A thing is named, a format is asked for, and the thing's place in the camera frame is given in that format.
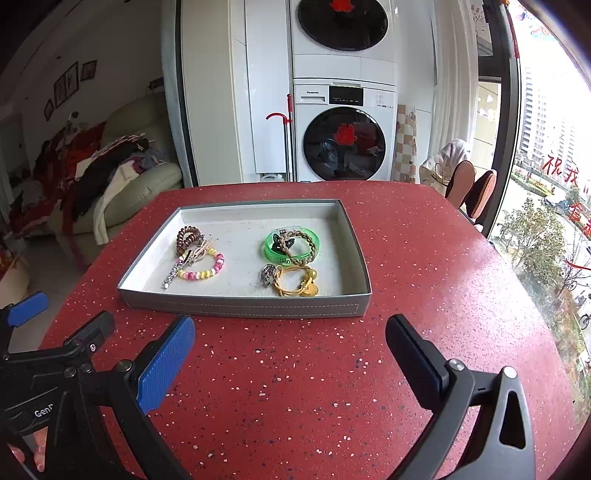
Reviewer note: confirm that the clear plastic bag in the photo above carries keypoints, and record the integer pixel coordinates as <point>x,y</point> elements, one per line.
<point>438,166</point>

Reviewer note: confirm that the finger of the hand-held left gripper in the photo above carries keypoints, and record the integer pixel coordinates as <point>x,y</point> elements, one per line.
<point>27,308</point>
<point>90,333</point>

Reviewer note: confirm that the small picture frame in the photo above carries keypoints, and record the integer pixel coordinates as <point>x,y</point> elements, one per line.
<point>49,110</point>
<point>88,70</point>

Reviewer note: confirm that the red window decal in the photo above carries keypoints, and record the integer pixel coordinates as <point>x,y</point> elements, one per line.
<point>561,170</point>

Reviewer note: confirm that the white cabinet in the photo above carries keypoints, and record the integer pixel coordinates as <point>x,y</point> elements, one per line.
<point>217,92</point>

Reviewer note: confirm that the large picture frame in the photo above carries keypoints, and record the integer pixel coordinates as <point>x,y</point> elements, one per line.
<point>66,85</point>

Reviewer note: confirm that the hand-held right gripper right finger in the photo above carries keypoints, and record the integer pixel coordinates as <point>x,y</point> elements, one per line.
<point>418,364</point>

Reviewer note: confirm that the beige leather sofa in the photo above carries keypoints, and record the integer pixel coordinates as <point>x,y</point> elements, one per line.
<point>157,177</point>

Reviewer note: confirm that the white curtain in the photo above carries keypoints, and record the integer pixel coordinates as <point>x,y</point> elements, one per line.
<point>455,69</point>

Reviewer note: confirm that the black claw hair clip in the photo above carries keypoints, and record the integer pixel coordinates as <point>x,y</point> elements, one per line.
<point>280,242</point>

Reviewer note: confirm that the person's left hand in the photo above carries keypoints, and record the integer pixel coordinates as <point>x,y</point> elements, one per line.
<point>37,436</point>

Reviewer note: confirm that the white front-load dryer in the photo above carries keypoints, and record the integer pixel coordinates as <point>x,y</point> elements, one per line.
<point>304,60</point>

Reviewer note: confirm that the brown chair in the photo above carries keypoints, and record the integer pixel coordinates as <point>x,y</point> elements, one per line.
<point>482,194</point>
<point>461,182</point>

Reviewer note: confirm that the grey rectangular tray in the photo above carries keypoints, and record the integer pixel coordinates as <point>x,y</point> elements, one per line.
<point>240,304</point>

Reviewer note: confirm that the green translucent bangle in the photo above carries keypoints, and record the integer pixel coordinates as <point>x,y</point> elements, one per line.
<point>270,252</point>

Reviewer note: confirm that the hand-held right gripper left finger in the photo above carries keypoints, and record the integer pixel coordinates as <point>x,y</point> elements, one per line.
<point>166,364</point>

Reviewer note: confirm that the long silver hair clip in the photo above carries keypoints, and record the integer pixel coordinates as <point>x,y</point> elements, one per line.
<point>171,275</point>

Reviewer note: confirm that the pile of clothes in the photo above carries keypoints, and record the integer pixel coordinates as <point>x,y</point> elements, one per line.
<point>92,184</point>

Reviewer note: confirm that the white front-load washing machine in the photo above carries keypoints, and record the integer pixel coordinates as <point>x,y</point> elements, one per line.
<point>314,99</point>

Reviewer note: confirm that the beige hair clip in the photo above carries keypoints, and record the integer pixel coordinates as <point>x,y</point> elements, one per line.
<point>202,250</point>

